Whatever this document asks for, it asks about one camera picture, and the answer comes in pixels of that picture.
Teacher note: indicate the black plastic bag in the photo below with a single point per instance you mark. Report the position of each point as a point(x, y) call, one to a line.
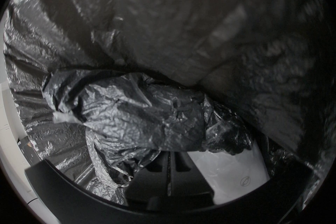
point(183, 20)

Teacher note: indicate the black plastic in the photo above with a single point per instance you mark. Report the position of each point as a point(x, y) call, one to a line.
point(131, 112)

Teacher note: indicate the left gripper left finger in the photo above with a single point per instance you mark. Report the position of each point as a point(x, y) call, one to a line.
point(154, 181)

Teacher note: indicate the clear printed wrapper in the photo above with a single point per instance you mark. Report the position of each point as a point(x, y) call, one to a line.
point(231, 173)

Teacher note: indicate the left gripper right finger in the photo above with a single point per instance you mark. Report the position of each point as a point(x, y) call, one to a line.
point(186, 181)

